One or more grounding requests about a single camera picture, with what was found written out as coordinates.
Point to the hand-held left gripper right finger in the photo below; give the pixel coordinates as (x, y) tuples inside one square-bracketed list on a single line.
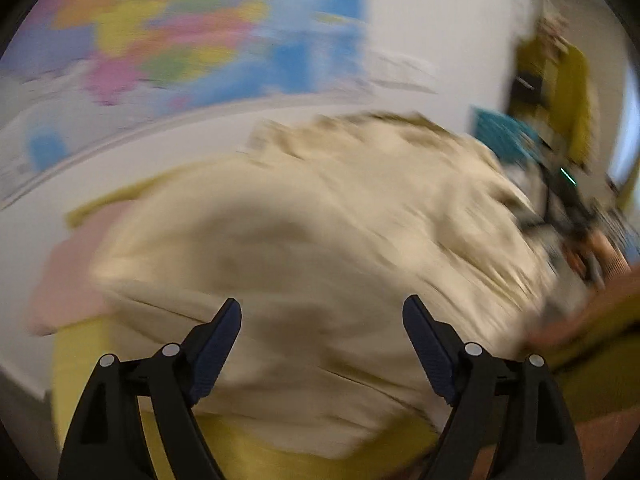
[(430, 355)]

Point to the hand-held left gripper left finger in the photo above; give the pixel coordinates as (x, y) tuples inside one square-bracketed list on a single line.
[(217, 355)]

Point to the cream large garment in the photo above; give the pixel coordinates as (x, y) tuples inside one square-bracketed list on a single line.
[(310, 240)]

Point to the teal plastic basket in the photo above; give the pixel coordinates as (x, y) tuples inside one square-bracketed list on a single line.
[(502, 135)]

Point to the yellow hanging cloth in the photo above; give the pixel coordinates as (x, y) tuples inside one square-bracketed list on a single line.
[(570, 100)]

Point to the black box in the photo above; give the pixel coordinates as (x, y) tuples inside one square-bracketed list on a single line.
[(525, 91)]

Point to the yellow blanket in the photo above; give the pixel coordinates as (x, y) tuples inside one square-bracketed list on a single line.
[(280, 462)]

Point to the pink-brown cloth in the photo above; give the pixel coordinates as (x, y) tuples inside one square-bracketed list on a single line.
[(555, 332)]

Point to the pink cloth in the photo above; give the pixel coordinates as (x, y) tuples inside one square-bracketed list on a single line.
[(70, 280)]

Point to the yellow-green cushion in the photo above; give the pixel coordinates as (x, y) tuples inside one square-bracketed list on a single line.
[(600, 390)]

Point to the colourful wall map poster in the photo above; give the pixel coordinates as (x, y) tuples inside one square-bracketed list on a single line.
[(175, 25)]

